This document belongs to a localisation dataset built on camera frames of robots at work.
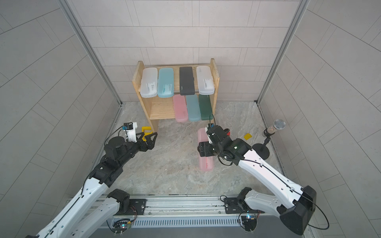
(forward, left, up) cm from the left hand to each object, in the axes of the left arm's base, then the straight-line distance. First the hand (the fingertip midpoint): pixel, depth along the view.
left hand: (154, 133), depth 73 cm
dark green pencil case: (+18, -27, -1) cm, 32 cm away
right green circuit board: (-35, -46, -21) cm, 61 cm away
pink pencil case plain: (+18, -12, -1) cm, 21 cm away
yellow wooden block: (+11, -55, -20) cm, 60 cm away
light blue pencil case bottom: (+18, -19, -1) cm, 26 cm away
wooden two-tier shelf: (+19, +1, -2) cm, 19 cm away
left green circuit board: (-36, +12, -21) cm, 43 cm away
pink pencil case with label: (-12, -26, -7) cm, 30 cm away
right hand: (-6, -25, -5) cm, 26 cm away
